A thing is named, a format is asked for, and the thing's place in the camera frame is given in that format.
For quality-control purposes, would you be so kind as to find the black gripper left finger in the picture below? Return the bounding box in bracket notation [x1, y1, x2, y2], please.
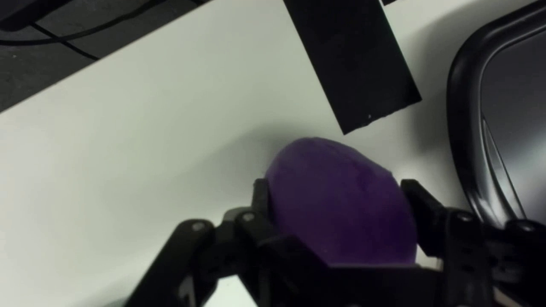
[125, 177, 321, 307]

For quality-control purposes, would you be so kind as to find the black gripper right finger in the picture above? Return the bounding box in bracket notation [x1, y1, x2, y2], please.
[399, 177, 546, 307]

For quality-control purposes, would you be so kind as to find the purple plush toy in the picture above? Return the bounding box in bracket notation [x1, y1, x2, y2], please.
[265, 134, 422, 269]

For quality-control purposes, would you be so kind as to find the black tape strip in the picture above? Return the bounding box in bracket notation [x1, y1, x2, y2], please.
[282, 0, 425, 136]

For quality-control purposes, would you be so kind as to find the black floor cable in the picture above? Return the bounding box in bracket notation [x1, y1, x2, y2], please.
[0, 0, 172, 61]

